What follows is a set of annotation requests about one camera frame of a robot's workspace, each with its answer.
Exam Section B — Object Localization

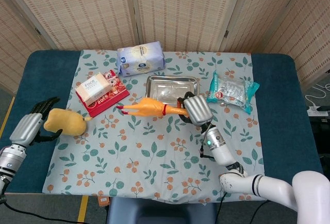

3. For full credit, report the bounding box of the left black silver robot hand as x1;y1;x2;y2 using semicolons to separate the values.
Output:
9;97;63;147

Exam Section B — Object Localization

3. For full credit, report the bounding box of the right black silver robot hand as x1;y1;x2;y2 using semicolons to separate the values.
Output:
176;91;214;127

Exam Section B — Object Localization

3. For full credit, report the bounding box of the yellow plush pear toy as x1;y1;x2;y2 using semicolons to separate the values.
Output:
43;107;93;136

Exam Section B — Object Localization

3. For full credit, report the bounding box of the orange rubber chicken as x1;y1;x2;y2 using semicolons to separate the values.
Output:
115;97;188;118

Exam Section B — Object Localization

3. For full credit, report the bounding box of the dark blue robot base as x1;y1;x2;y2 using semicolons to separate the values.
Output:
107;197;217;224

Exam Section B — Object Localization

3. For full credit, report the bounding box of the metal tray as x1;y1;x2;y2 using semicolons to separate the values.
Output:
145;75;201;106

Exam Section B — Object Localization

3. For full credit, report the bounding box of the teal snack bag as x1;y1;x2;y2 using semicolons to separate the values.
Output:
205;70;260;115

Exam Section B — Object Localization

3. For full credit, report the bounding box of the floral tablecloth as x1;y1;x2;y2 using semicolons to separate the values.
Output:
42;49;268;204

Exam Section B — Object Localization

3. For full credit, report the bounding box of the lavender tissue pack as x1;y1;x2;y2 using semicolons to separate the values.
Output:
116;40;166;77

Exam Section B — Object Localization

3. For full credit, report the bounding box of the peach Face tissue pack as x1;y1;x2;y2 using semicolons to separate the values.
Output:
74;71;114;105

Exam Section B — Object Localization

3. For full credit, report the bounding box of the red box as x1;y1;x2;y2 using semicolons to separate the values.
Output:
76;69;130;118

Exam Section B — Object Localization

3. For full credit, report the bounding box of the teal padded table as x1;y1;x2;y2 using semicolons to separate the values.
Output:
0;50;324;199

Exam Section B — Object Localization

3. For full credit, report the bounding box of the white power strip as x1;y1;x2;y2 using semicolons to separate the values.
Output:
307;106;330;117

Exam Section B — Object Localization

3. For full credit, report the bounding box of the black equipment case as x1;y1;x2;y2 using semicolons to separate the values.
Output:
309;117;330;155

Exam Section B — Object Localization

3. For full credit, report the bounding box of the woven folding screen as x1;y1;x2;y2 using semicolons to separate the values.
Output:
0;0;330;94

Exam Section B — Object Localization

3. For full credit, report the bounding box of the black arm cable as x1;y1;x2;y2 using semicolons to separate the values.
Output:
200;124;217;159

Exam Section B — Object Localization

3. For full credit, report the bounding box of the white power cable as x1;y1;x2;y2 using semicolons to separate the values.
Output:
305;83;330;107

